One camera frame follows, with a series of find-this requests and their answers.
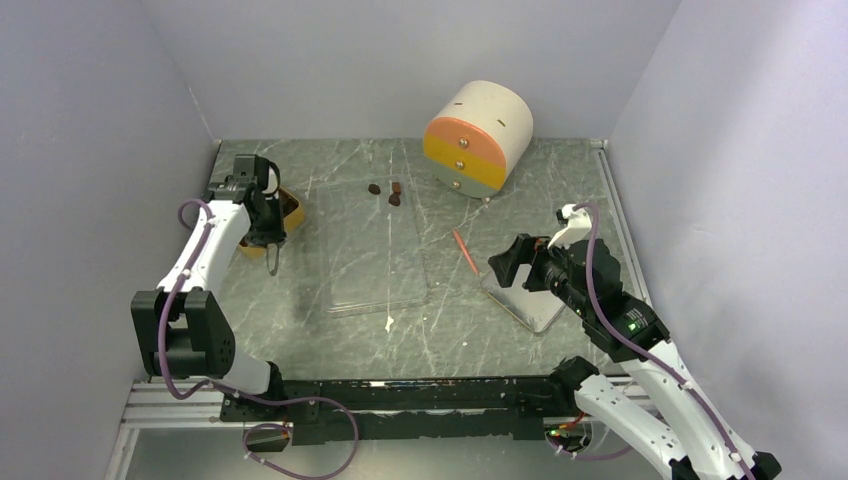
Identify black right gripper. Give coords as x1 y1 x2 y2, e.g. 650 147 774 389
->
487 232 591 317

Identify black metal tongs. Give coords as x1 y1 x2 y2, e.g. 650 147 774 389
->
265 243 281 277

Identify gold chocolate tin box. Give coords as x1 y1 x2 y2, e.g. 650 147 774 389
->
238 187 305 260

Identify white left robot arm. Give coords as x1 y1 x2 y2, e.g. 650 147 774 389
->
130 199 286 420

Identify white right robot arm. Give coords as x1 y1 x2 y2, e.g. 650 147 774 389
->
487 203 782 479

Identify silver tin lid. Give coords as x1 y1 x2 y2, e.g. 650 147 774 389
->
480 265 565 334

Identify red pen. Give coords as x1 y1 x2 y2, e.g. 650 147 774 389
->
452 229 480 276

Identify clear plastic tray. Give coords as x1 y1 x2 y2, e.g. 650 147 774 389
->
317 175 428 317

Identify round pastel drawer cabinet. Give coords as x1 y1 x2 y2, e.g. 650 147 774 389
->
422 80 534 199

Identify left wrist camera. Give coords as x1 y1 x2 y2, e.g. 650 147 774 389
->
226 154 281 197

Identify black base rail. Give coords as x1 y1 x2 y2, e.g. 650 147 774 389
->
220 375 580 446

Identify aluminium frame rail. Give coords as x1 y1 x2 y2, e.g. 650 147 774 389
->
105 380 230 480

